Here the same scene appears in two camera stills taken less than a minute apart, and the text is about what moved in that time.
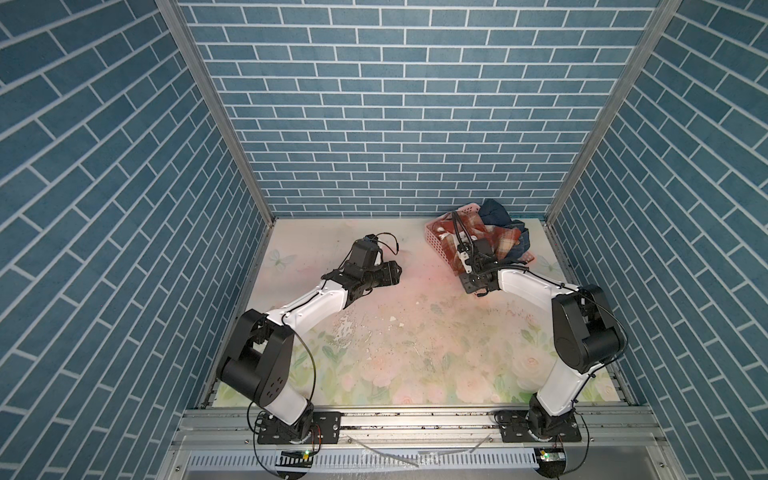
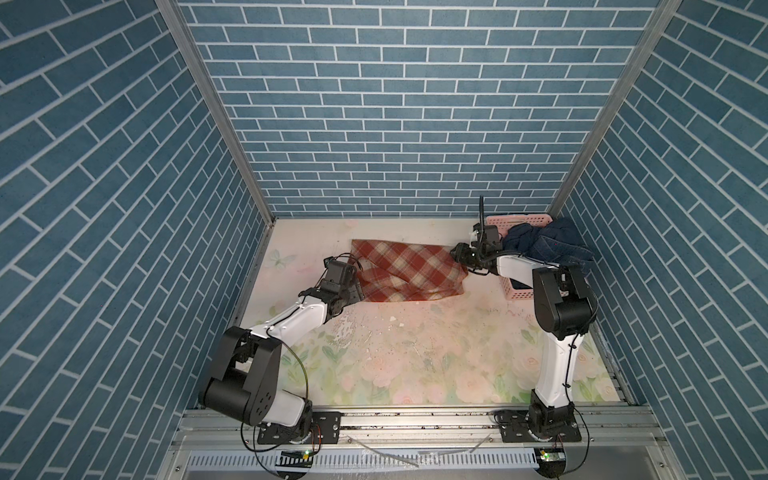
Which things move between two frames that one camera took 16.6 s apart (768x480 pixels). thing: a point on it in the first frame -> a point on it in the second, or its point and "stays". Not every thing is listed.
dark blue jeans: x=493 y=213 -> x=559 y=239
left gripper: x=389 y=274 -> x=355 y=294
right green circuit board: x=551 y=461 stays
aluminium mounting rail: x=597 y=429 stays
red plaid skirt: x=468 y=227 -> x=407 y=269
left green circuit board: x=295 y=459 stays
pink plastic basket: x=435 y=241 -> x=502 y=222
